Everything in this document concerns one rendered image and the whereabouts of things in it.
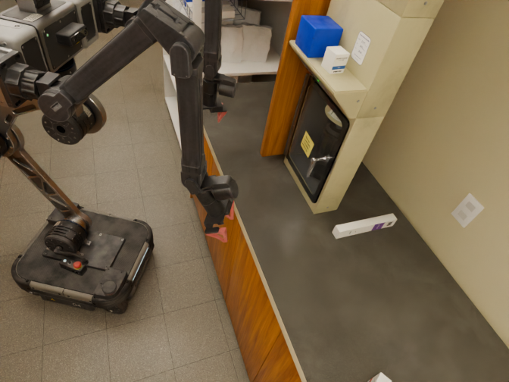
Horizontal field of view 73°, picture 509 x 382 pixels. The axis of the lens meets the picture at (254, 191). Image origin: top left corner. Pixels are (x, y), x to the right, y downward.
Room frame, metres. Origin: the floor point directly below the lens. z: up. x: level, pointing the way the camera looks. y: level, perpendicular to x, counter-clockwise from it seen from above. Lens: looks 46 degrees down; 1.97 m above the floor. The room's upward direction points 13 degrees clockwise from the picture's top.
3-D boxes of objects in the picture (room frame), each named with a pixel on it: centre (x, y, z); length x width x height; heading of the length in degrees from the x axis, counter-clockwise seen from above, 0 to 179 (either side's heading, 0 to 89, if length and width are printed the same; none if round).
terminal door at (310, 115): (1.07, -0.17, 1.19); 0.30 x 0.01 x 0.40; 29
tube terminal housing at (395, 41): (1.14, -0.29, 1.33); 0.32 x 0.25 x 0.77; 29
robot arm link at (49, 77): (0.70, 0.54, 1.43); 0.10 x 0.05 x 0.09; 90
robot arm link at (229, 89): (1.18, 0.22, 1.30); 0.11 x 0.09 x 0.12; 90
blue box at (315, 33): (1.12, -0.09, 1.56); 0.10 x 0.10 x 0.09; 29
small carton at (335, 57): (1.01, -0.15, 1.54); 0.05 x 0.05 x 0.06; 35
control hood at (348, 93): (1.05, -0.13, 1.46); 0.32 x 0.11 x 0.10; 29
